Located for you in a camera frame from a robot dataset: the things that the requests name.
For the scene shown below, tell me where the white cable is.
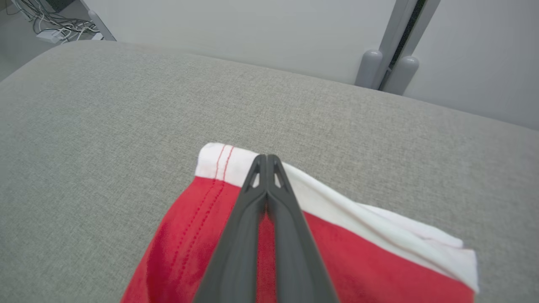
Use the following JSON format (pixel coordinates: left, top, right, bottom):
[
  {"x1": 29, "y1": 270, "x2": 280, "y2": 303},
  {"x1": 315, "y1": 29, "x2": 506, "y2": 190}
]
[{"x1": 25, "y1": 8, "x2": 99, "y2": 40}]

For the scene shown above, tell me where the white power strip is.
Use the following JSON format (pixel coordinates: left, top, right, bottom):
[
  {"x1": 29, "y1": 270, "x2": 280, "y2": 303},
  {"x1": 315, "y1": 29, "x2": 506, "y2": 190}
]
[{"x1": 36, "y1": 29, "x2": 69, "y2": 44}]

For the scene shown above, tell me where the black floor cable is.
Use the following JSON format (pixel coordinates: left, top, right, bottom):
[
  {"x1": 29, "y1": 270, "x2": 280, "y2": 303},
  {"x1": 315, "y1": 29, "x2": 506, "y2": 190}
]
[{"x1": 8, "y1": 0, "x2": 55, "y2": 26}]

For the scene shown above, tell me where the grey metal table leg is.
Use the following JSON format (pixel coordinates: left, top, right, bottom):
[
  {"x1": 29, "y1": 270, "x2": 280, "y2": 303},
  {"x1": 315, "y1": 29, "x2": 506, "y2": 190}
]
[{"x1": 79, "y1": 0, "x2": 117, "y2": 42}]

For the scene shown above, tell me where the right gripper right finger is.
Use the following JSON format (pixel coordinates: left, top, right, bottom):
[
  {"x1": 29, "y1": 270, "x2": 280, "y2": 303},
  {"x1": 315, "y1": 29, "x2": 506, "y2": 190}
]
[{"x1": 267, "y1": 154, "x2": 339, "y2": 303}]

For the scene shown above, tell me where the red garment with white bands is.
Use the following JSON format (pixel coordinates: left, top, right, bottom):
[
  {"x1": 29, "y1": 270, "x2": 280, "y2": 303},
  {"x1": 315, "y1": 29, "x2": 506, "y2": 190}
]
[{"x1": 120, "y1": 142, "x2": 480, "y2": 303}]

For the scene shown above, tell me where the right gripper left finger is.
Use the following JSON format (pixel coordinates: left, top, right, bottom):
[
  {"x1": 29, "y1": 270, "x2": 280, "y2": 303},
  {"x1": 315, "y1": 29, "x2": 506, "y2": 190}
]
[{"x1": 194, "y1": 154, "x2": 268, "y2": 303}]

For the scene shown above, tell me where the grey metal partition post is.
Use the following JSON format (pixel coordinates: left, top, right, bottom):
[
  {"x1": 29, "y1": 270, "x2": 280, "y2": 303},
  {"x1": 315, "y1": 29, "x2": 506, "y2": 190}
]
[{"x1": 355, "y1": 0, "x2": 441, "y2": 96}]

